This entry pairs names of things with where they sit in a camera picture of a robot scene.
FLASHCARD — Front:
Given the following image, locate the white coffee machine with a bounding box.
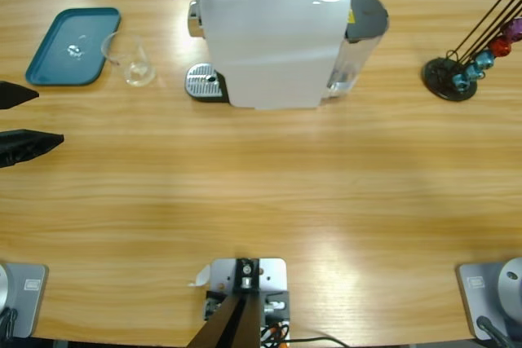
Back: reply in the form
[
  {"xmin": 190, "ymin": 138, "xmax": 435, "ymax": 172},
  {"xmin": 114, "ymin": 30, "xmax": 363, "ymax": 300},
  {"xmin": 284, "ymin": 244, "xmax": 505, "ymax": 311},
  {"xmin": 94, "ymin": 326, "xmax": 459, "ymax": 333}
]
[{"xmin": 185, "ymin": 0, "xmax": 352, "ymax": 112}]

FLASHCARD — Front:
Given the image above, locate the metal bracket with bolts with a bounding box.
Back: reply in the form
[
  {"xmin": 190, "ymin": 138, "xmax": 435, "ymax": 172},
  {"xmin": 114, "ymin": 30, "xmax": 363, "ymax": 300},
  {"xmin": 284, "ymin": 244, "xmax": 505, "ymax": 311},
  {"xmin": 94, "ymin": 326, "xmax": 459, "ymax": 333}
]
[{"xmin": 207, "ymin": 257, "xmax": 287, "ymax": 296}]

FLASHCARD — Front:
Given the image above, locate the red coffee capsule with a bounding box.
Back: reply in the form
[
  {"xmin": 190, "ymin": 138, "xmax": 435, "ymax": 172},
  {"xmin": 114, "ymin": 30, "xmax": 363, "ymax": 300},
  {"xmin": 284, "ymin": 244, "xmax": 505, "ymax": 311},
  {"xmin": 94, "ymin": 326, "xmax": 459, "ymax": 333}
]
[{"xmin": 488, "ymin": 37, "xmax": 511, "ymax": 59}]

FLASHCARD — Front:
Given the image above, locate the clear drinking glass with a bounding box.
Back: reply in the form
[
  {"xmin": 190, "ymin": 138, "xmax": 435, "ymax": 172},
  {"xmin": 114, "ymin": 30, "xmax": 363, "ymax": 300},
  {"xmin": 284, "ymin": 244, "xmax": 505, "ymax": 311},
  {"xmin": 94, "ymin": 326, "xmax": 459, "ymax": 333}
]
[{"xmin": 100, "ymin": 31, "xmax": 157, "ymax": 88}]

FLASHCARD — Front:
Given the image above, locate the purple coffee capsule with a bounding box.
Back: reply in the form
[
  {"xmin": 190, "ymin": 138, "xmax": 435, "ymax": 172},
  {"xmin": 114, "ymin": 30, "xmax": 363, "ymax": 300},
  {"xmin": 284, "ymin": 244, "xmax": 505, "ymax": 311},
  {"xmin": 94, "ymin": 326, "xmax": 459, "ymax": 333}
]
[{"xmin": 502, "ymin": 17, "xmax": 522, "ymax": 42}]

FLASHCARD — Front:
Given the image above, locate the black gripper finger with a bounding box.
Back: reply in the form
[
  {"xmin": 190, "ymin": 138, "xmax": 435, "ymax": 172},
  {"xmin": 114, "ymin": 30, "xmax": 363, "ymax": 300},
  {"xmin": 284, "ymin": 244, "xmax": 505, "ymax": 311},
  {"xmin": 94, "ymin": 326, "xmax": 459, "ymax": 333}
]
[
  {"xmin": 0, "ymin": 129, "xmax": 65, "ymax": 169},
  {"xmin": 0, "ymin": 81, "xmax": 41, "ymax": 111}
]

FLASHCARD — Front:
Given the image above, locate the teal plastic tray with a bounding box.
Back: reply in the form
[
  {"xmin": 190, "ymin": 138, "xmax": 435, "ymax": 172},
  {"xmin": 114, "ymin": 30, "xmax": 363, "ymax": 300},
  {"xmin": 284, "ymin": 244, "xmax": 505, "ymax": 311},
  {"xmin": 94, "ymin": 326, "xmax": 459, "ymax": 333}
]
[{"xmin": 24, "ymin": 7, "xmax": 122, "ymax": 87}]

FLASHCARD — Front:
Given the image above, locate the clear water tank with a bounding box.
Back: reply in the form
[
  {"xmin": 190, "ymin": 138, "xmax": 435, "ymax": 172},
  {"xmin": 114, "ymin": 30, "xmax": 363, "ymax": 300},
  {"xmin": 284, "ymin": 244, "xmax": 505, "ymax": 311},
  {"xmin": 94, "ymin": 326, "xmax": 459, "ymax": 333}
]
[{"xmin": 321, "ymin": 0, "xmax": 391, "ymax": 105}]

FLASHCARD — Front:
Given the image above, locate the black camera post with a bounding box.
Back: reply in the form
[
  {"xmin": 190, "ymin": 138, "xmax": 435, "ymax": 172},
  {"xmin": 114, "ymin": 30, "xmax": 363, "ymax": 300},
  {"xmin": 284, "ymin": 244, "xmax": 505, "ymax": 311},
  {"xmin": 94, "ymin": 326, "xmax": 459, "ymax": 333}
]
[{"xmin": 187, "ymin": 257, "xmax": 262, "ymax": 348}]

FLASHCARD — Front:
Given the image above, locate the black base cable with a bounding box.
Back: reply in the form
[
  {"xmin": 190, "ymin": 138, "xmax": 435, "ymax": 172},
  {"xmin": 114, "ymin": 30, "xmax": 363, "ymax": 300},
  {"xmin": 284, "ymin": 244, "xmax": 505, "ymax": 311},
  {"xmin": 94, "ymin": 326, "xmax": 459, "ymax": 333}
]
[
  {"xmin": 476, "ymin": 315, "xmax": 515, "ymax": 348},
  {"xmin": 0, "ymin": 306, "xmax": 20, "ymax": 341}
]

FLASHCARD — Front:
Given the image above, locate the orange cable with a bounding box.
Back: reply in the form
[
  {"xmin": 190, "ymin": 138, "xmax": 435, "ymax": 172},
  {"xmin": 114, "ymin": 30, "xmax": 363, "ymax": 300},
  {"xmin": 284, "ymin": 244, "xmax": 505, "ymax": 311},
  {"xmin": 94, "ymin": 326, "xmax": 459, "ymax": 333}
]
[{"xmin": 260, "ymin": 320, "xmax": 291, "ymax": 343}]

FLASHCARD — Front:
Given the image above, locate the black capsule holder stand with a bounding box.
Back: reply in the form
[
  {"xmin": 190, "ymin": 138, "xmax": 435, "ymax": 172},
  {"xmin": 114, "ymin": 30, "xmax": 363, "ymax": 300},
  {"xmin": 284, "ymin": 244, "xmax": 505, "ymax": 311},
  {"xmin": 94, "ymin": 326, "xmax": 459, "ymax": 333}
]
[{"xmin": 422, "ymin": 0, "xmax": 522, "ymax": 103}]

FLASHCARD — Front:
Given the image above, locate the white tape strip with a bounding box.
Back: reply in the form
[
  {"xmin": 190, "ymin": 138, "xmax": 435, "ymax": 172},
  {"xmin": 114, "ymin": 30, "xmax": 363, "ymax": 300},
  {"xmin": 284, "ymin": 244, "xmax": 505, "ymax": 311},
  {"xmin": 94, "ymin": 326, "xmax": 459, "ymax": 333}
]
[{"xmin": 187, "ymin": 264, "xmax": 213, "ymax": 288}]

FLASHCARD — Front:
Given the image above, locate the thin black cable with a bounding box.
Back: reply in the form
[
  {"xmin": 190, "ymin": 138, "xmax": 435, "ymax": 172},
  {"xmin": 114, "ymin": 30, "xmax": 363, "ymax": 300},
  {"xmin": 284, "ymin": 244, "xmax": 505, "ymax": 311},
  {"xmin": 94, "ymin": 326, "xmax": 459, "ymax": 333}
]
[{"xmin": 285, "ymin": 336, "xmax": 352, "ymax": 348}]

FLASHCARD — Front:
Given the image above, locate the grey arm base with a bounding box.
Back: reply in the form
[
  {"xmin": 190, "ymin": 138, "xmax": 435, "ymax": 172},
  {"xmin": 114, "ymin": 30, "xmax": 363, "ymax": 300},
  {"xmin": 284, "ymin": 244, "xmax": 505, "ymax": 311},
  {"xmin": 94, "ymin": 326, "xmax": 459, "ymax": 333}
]
[
  {"xmin": 0, "ymin": 262, "xmax": 49, "ymax": 339},
  {"xmin": 455, "ymin": 257, "xmax": 522, "ymax": 341}
]

